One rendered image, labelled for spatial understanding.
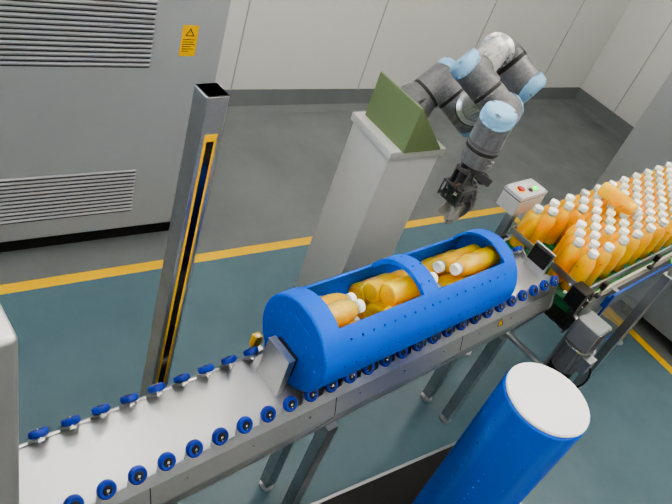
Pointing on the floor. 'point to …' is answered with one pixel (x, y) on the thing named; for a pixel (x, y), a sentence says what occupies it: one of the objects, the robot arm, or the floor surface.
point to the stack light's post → (627, 324)
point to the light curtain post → (185, 227)
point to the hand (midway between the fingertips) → (449, 219)
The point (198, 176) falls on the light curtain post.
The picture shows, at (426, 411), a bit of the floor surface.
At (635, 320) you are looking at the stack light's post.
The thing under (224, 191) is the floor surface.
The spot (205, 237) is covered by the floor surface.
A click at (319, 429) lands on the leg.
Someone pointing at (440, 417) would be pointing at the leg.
